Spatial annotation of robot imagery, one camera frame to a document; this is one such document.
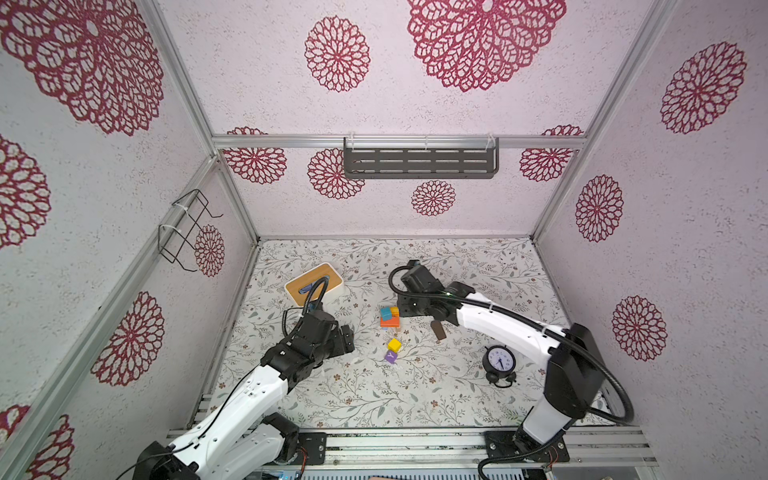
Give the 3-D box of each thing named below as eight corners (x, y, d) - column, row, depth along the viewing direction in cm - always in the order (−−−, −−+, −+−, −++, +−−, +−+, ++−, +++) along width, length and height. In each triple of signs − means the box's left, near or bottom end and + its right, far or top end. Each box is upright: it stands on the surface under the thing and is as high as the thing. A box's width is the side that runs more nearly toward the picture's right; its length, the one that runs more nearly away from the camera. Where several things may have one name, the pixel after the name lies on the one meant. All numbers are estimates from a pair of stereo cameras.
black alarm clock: (487, 387, 86) (491, 383, 83) (479, 350, 93) (483, 345, 90) (517, 387, 86) (522, 383, 83) (507, 350, 93) (511, 345, 90)
